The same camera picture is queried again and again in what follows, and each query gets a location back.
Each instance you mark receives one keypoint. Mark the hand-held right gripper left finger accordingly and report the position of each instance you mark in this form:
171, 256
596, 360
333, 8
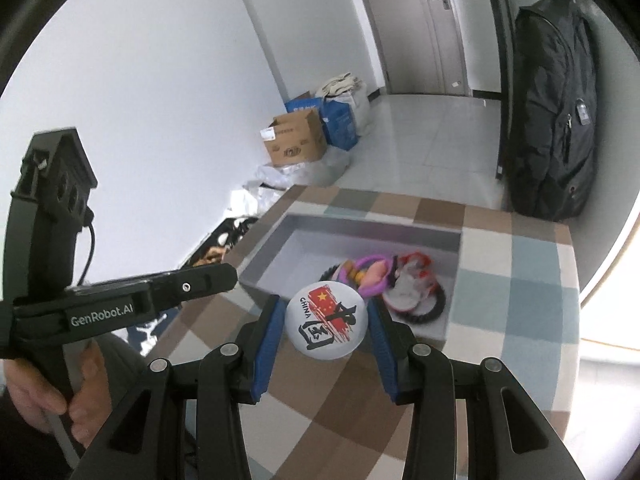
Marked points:
265, 345

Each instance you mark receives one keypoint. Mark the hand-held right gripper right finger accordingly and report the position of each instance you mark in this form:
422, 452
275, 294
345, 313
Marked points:
382, 345

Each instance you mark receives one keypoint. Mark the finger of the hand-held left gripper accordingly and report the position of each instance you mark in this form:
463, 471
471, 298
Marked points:
200, 282

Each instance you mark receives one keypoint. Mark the white round pin badge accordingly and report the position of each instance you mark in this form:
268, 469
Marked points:
325, 320

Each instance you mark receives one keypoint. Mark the red round pin badge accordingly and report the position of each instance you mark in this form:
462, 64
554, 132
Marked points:
407, 285

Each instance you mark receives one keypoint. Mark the grey storage box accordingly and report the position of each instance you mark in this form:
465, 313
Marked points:
350, 232

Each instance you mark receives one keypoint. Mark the person's left hand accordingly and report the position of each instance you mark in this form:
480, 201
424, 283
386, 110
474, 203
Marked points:
35, 390

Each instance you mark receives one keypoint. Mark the brown shoe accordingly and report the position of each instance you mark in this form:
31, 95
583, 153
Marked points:
207, 259

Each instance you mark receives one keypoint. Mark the black white sneaker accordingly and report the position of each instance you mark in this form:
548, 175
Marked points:
235, 230

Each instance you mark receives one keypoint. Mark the dark blue bag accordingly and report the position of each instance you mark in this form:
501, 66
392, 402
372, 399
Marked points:
147, 330

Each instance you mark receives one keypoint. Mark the white plastic bag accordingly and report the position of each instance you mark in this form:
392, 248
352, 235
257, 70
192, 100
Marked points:
245, 197

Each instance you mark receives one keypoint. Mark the checkered tablecloth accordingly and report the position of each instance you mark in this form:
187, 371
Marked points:
500, 310

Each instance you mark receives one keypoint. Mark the grey plastic bag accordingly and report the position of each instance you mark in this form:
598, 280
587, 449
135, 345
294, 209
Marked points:
320, 167

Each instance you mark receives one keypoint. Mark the brown cardboard box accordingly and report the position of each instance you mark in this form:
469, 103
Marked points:
295, 140

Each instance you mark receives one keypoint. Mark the blue cardboard box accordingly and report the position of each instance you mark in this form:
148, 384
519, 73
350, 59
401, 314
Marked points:
340, 122

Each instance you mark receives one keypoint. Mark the beige tote bag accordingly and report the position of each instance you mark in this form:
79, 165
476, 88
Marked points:
345, 85

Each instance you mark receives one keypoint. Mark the black backpack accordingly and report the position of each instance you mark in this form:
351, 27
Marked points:
550, 110

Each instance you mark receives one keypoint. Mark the grey door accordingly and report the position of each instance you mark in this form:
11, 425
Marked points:
415, 25

